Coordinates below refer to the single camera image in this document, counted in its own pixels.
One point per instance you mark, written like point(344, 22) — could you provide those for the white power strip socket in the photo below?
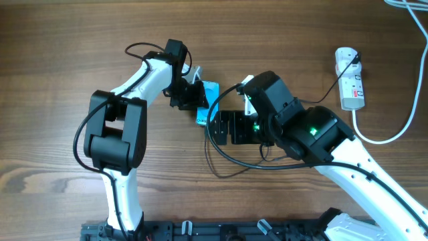
point(348, 69)

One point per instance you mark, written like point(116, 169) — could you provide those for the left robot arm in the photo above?
point(115, 129)

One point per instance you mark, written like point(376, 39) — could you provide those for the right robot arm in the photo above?
point(316, 137)

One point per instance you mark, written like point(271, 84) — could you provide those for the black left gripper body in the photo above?
point(183, 94)

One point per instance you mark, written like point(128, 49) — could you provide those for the teal screen smartphone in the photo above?
point(212, 93)

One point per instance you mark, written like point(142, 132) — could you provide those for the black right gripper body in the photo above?
point(247, 129)

